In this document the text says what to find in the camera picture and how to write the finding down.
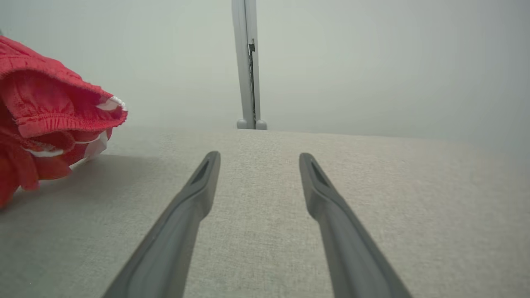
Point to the red shorts with white trim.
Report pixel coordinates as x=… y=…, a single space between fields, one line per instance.
x=41 y=99

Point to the grey partition post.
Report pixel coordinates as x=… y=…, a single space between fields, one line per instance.
x=242 y=62

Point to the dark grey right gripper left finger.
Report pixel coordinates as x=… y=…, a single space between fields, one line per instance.
x=174 y=231

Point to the grey fabric surface cover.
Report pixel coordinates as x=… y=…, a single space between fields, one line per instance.
x=414 y=207

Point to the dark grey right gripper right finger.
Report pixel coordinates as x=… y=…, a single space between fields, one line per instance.
x=352 y=248

